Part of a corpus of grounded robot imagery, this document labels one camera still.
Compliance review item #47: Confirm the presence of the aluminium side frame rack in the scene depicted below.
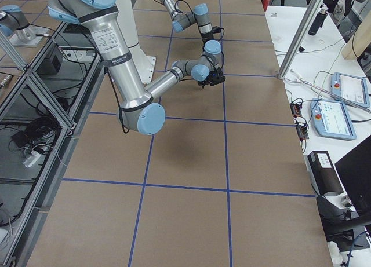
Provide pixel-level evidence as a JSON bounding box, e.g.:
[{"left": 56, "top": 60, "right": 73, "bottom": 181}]
[{"left": 1, "top": 24, "right": 103, "bottom": 266}]

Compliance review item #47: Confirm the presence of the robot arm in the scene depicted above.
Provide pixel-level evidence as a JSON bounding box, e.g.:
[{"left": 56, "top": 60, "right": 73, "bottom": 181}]
[
  {"left": 159, "top": 0, "right": 224, "bottom": 44},
  {"left": 48, "top": 0, "right": 225, "bottom": 135}
]

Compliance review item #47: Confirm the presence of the far teach pendant tablet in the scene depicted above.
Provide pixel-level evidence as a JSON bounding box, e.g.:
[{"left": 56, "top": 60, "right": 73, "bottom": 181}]
[{"left": 331, "top": 72, "right": 370, "bottom": 108}]

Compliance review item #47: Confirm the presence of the black power adapter box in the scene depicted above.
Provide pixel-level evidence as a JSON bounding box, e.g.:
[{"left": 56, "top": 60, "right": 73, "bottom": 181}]
[{"left": 307, "top": 151, "right": 344, "bottom": 196}]

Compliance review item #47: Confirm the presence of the black water bottle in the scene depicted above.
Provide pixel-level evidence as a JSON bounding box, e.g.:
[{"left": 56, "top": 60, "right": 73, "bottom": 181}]
[{"left": 308, "top": 5, "right": 328, "bottom": 36}]

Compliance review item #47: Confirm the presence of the teach pendant tablet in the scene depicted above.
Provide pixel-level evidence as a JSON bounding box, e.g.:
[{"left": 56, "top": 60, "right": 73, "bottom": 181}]
[
  {"left": 331, "top": 72, "right": 370, "bottom": 108},
  {"left": 310, "top": 99, "right": 357, "bottom": 141}
]

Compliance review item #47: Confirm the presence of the near teach pendant tablet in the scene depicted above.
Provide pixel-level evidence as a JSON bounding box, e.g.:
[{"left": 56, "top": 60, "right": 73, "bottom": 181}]
[{"left": 310, "top": 99, "right": 357, "bottom": 141}]

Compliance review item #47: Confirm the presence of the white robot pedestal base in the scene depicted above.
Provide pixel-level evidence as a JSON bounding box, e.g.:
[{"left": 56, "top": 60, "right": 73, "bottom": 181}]
[{"left": 116, "top": 0, "right": 156, "bottom": 85}]

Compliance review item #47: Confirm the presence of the white power strip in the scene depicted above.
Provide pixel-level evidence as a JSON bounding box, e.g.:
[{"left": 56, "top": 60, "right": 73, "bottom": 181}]
[{"left": 23, "top": 150, "right": 41, "bottom": 167}]

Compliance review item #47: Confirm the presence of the aluminium frame post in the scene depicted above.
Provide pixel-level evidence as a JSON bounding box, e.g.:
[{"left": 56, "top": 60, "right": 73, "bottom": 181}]
[{"left": 277, "top": 0, "right": 323, "bottom": 80}]

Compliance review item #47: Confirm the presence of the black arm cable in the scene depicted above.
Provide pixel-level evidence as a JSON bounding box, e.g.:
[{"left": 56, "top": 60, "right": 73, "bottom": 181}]
[
  {"left": 104, "top": 67, "right": 131, "bottom": 134},
  {"left": 149, "top": 0, "right": 227, "bottom": 42}
]

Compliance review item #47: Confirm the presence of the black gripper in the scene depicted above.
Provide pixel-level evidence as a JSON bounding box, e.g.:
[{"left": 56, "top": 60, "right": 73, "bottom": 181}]
[{"left": 198, "top": 70, "right": 225, "bottom": 88}]

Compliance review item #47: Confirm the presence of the metal grabber stick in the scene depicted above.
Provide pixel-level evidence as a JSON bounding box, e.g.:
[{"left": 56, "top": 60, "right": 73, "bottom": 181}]
[{"left": 290, "top": 69, "right": 370, "bottom": 113}]

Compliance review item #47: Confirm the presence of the neighbouring robot arm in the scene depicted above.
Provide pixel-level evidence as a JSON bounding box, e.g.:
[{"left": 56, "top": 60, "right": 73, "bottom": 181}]
[{"left": 1, "top": 5, "right": 50, "bottom": 47}]

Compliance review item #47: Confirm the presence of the small circuit board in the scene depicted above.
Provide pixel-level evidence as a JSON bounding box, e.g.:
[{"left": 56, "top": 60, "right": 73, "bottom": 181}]
[{"left": 290, "top": 102, "right": 309, "bottom": 141}]

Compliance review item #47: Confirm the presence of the black computer monitor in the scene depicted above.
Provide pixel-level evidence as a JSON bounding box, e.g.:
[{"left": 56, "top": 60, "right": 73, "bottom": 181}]
[{"left": 317, "top": 137, "right": 370, "bottom": 252}]

